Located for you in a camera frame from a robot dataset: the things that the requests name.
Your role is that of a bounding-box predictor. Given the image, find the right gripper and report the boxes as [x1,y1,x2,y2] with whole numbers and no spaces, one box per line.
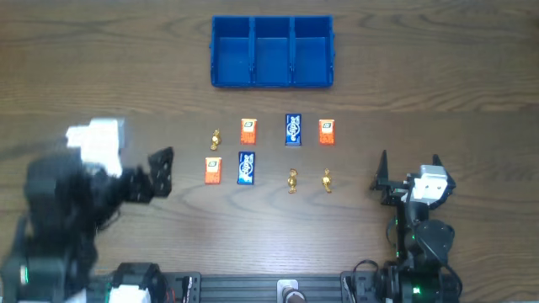
[369,150,457,207]

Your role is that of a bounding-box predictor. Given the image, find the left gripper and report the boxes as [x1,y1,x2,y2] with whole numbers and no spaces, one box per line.
[120,146,175,205]

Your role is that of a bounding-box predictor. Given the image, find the blue candy pack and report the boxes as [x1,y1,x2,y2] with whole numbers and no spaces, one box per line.
[237,151,257,186]
[285,113,303,147]

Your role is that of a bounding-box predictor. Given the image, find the black cable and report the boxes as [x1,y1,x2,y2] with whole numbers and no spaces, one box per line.
[437,252,464,300]

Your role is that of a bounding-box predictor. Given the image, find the blue tray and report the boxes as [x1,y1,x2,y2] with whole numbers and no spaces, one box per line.
[209,15,336,89]

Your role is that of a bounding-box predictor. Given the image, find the gold candy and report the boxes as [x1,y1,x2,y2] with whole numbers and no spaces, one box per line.
[209,128,223,152]
[321,167,334,194]
[286,167,299,194]

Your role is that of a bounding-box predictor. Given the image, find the mounting rail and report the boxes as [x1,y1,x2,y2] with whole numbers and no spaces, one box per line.
[157,272,460,303]

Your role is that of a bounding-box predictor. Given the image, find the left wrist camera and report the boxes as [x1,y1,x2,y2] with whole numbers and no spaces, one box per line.
[66,117,126,178]

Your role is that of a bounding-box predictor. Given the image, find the orange candy box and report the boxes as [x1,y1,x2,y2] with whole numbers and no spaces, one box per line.
[318,119,336,146]
[204,157,223,185]
[240,118,259,146]

